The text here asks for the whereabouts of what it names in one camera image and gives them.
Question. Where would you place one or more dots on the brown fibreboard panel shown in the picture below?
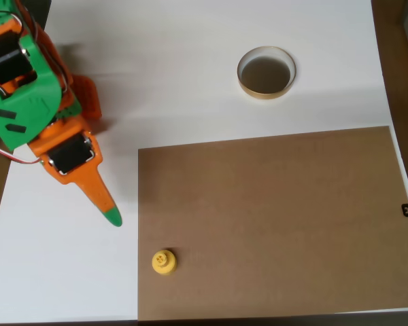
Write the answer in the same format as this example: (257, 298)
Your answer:
(275, 224)

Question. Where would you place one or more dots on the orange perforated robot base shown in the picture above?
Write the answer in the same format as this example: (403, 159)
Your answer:
(88, 98)

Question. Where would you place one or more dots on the orange gripper black servo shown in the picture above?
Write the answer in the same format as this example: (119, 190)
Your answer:
(71, 154)

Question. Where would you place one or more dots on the small black clip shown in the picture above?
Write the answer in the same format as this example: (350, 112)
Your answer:
(406, 210)

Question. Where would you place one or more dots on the small yellow plastic piece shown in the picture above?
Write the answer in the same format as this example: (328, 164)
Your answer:
(163, 262)

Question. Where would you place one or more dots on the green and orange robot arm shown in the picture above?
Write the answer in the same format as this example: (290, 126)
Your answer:
(24, 102)

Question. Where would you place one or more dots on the round shallow tape ring dish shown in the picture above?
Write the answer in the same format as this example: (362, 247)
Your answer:
(267, 73)

